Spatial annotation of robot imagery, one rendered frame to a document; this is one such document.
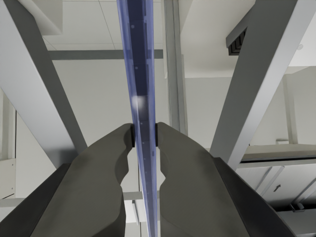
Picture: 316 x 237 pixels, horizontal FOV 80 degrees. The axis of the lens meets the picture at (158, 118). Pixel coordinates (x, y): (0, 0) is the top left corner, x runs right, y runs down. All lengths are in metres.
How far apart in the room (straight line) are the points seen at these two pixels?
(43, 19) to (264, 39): 0.20
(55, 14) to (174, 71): 0.42
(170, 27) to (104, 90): 1.54
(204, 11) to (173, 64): 0.16
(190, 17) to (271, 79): 0.37
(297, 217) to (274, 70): 0.39
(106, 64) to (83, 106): 0.50
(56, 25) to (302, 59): 0.24
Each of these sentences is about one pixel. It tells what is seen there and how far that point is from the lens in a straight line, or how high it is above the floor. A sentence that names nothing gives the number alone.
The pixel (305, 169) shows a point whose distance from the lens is 0.43.
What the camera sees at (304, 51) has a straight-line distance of 0.24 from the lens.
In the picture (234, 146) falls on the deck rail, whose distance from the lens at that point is 0.28.
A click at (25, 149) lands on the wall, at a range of 2.32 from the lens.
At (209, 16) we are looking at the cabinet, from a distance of 0.57.
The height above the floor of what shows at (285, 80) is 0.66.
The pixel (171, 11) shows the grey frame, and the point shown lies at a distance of 0.68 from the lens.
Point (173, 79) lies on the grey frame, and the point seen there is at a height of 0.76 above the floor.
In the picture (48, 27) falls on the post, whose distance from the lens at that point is 0.22.
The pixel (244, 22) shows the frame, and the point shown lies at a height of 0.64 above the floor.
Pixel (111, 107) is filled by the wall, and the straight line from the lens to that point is 2.04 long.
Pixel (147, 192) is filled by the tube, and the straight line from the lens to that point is 0.19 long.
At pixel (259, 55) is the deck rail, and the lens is 0.23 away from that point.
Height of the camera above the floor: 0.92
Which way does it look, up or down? 5 degrees down
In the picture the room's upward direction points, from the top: 177 degrees clockwise
